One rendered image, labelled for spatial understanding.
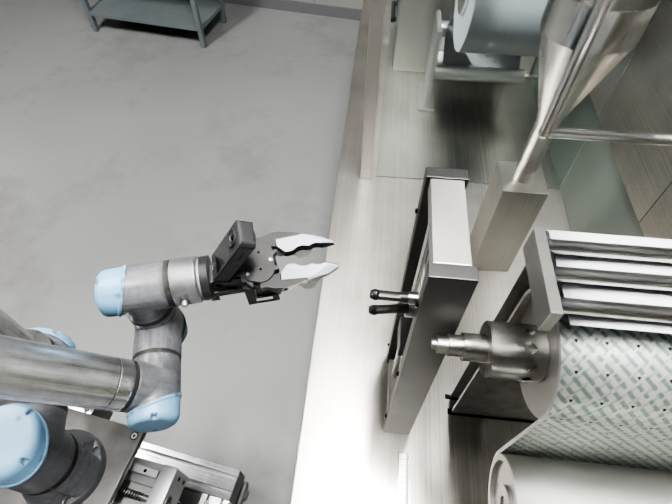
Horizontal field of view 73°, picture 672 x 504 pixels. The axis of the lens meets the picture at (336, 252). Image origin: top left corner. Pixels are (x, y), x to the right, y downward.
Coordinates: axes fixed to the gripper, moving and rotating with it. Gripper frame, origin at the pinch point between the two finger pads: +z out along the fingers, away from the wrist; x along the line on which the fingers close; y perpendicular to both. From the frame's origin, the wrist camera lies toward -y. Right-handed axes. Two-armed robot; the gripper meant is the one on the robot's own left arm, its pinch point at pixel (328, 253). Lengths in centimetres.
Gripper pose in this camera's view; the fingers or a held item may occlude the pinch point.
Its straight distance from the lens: 72.5
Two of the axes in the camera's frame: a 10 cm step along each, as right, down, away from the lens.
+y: -0.3, 4.9, 8.7
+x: 1.9, 8.6, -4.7
